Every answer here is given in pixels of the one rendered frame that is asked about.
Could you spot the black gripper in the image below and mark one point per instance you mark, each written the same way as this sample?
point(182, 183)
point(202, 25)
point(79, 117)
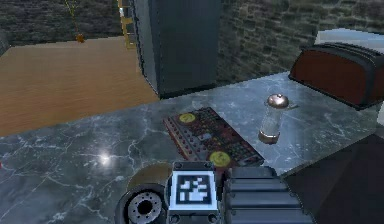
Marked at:
point(143, 206)

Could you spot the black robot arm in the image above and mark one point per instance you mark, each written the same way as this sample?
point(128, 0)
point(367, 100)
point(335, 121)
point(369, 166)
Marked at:
point(256, 200)

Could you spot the brown round plate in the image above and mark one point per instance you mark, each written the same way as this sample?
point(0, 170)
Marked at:
point(150, 175)

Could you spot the red patterned book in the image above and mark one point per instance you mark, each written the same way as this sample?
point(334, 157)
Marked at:
point(210, 136)

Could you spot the glass pepper mill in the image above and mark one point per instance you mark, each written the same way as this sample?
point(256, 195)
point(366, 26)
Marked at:
point(273, 120)

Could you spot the dark grey fridge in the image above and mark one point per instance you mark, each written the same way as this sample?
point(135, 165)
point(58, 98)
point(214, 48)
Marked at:
point(180, 46)

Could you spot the small orange object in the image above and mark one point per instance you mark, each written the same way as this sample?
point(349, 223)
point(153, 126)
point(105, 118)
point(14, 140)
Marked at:
point(80, 38)

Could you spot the red black toaster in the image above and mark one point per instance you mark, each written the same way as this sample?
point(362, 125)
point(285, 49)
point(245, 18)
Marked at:
point(340, 75)

